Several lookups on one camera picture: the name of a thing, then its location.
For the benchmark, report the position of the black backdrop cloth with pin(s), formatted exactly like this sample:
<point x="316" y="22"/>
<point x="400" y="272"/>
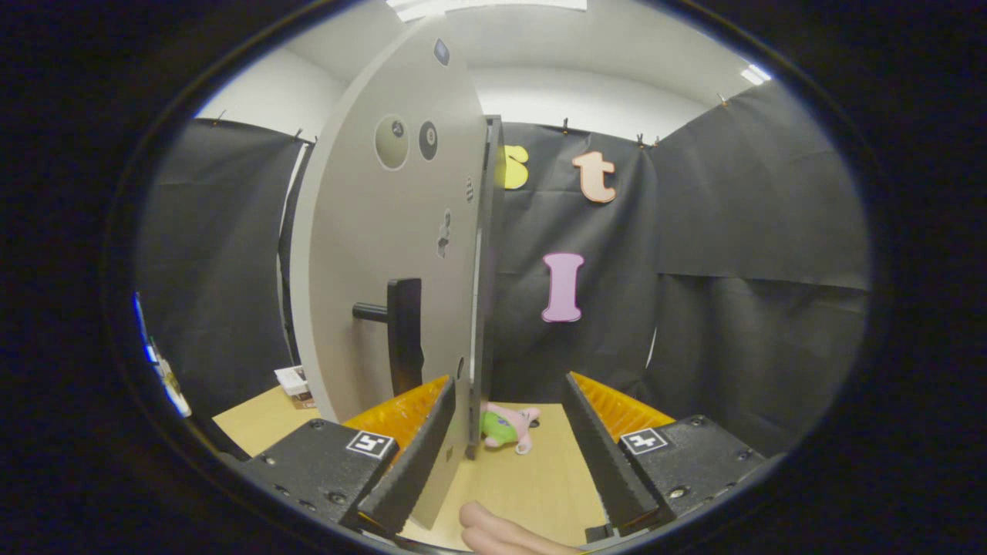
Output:
<point x="732" y="347"/>

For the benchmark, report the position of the brown book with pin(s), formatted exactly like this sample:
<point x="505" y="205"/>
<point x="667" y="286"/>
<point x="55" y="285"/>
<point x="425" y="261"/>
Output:
<point x="303" y="402"/>

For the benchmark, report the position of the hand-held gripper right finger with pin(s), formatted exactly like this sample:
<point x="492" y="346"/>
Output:
<point x="605" y="462"/>

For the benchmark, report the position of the grey shoe cabinet door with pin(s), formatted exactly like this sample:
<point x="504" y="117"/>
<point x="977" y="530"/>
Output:
<point x="362" y="231"/>

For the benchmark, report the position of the grey shoe cabinet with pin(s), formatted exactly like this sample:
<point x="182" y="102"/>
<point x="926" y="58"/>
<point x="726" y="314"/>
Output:
<point x="487" y="308"/>

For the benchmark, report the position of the long ceiling light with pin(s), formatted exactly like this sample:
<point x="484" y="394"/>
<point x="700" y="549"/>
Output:
<point x="486" y="6"/>

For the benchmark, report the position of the white book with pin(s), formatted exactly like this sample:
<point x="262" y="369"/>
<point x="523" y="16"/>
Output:
<point x="293" y="379"/>

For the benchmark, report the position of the green pink plush toy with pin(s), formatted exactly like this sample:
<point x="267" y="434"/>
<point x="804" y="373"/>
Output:
<point x="500" y="430"/>

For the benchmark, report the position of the small ceiling light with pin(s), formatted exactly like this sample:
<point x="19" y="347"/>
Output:
<point x="756" y="74"/>

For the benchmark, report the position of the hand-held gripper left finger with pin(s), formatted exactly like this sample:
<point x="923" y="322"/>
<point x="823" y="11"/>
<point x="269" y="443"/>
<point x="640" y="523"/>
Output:
<point x="412" y="470"/>

